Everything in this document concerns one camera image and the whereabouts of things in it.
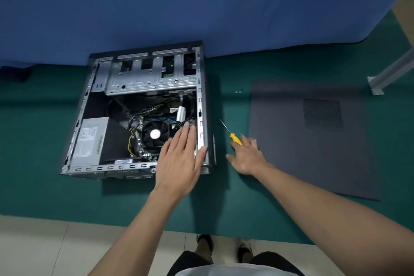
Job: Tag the person's right forearm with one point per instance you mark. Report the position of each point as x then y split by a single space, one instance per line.
339 217

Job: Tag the grey metal post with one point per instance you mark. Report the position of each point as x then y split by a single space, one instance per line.
393 73

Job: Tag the person's left hand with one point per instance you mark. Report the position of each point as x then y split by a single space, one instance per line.
178 165

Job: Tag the black side panel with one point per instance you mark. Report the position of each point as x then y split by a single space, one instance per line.
310 156

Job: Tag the person's right shoe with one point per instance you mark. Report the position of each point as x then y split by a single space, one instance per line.
245 248

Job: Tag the person's white shirt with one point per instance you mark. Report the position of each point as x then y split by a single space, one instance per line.
236 271

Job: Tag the green floor mat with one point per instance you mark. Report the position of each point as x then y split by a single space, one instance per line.
291 220

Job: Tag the silver power supply unit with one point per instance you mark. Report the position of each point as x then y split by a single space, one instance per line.
89 141

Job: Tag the blue cloth curtain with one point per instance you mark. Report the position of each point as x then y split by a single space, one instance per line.
194 4

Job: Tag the person's left forearm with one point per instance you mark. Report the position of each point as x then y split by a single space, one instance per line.
139 237

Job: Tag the person's black shorts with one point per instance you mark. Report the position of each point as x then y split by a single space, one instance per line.
184 261

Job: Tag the person's right hand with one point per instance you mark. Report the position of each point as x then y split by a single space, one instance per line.
247 157

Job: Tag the silver metal drive cage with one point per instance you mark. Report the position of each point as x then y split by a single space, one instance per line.
148 83

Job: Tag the black flat base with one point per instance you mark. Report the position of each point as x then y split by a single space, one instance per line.
14 73

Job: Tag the desktop computer case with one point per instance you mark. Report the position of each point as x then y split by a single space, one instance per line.
97 98

